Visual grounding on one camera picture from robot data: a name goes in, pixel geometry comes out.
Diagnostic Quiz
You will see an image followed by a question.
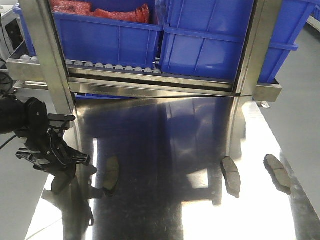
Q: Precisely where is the blue plastic bin left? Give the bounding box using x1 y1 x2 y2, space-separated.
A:
12 4 164 70

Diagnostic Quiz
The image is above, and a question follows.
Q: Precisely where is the red mesh bag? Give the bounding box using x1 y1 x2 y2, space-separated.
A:
48 0 151 25

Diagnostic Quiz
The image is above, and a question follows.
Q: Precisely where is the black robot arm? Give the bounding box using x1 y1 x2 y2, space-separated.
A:
0 96 97 195

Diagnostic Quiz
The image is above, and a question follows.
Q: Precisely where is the blue plastic bin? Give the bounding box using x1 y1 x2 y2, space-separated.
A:
12 4 164 70
159 0 320 83

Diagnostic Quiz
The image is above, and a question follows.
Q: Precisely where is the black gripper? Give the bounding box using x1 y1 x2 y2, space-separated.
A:
15 97 98 195

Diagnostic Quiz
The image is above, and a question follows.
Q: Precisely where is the brake pad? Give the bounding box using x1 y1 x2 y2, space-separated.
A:
220 156 241 198
102 155 120 196
263 154 292 195

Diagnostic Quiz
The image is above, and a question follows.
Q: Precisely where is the stainless steel rack frame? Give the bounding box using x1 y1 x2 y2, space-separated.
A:
7 0 282 114

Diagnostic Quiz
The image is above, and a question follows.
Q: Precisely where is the blue plastic bin right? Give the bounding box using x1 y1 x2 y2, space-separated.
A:
159 0 320 83

